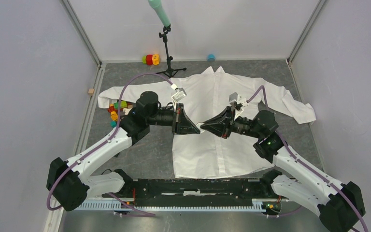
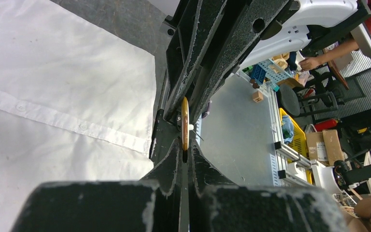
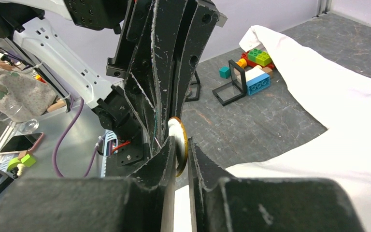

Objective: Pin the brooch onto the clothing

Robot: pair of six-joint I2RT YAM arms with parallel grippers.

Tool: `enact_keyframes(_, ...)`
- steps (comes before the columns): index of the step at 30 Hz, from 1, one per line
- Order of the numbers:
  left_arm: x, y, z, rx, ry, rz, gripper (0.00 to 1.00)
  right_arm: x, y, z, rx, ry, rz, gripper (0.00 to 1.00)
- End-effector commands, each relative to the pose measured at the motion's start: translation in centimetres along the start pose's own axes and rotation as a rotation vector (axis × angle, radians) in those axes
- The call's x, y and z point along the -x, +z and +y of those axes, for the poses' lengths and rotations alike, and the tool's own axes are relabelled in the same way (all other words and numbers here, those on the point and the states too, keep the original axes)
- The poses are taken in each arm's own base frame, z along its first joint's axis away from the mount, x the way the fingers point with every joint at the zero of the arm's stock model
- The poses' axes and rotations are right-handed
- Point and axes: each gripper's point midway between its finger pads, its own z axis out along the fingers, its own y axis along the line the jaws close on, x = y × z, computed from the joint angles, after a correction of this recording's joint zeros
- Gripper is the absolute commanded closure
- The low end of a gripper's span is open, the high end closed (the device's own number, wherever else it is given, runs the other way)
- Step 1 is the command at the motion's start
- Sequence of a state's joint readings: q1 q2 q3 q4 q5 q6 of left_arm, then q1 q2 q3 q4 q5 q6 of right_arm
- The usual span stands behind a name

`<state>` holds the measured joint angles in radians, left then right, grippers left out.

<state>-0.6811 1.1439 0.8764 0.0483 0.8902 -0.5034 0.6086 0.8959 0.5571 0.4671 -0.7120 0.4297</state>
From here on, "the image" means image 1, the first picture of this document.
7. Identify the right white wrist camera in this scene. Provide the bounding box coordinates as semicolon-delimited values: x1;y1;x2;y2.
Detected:
228;92;248;120

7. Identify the small wooden cube on rail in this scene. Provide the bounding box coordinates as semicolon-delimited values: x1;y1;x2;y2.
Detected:
88;88;95;96

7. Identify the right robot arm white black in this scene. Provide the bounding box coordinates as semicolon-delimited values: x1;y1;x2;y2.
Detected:
198;106;368;232

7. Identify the teal foam pole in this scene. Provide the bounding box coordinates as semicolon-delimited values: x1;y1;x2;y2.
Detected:
148;0;171;27

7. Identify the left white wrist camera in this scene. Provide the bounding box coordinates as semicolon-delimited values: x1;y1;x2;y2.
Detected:
171;84;187;109

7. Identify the green lego brick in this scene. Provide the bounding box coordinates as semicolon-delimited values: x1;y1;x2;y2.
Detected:
114;101;128;110

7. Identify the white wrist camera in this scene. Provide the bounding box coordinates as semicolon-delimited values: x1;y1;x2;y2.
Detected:
171;84;187;109
228;92;248;120

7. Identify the orange toy block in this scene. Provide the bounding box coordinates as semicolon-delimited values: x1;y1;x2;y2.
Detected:
152;54;160;65

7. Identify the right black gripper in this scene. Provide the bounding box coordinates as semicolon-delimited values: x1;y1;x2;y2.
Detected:
200;106;262;139

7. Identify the red toy piece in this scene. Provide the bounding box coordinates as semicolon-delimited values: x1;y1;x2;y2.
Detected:
108;104;116;114

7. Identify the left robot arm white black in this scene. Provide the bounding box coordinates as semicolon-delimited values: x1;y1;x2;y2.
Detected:
46;88;200;211

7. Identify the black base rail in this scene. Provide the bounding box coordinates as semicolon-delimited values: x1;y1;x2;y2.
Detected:
114;178;283;207

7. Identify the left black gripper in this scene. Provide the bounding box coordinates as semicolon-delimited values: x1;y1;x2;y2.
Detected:
147;103;200;136

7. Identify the red toy block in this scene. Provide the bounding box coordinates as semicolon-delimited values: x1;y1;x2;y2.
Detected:
144;54;153;65

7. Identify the white button shirt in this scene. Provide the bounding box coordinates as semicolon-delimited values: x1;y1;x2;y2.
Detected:
98;67;316;178

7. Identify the blue cylinder toy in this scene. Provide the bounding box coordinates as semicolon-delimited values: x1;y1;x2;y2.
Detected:
207;54;216;62

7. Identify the black tripod stand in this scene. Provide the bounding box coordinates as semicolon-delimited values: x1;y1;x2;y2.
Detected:
154;25;187;78

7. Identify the yellow lego brick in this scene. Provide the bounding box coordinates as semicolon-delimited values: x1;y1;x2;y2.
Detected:
111;111;118;122

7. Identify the white and blue block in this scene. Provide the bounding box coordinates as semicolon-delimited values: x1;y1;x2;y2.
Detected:
123;108;135;116

